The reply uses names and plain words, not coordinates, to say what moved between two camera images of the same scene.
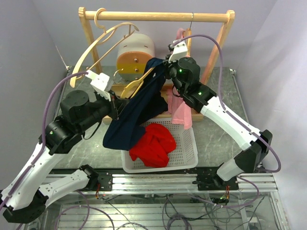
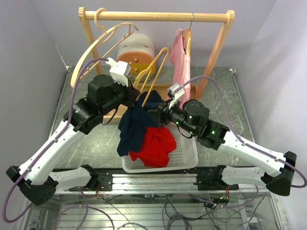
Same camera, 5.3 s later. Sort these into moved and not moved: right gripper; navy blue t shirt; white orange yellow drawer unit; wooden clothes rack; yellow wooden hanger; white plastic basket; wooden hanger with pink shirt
Moved: navy blue t shirt; right gripper; yellow wooden hanger
Not moved: wooden hanger with pink shirt; white plastic basket; wooden clothes rack; white orange yellow drawer unit
